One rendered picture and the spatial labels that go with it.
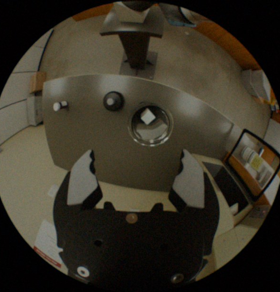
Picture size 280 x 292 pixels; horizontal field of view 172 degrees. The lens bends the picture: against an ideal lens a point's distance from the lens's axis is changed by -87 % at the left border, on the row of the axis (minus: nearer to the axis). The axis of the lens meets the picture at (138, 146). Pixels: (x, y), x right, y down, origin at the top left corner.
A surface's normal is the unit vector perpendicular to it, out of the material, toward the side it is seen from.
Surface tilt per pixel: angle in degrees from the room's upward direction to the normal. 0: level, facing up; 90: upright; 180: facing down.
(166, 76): 0
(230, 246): 90
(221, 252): 90
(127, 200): 90
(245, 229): 90
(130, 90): 0
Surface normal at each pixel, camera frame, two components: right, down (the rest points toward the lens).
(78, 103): -0.03, 0.49
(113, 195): 0.22, -0.85
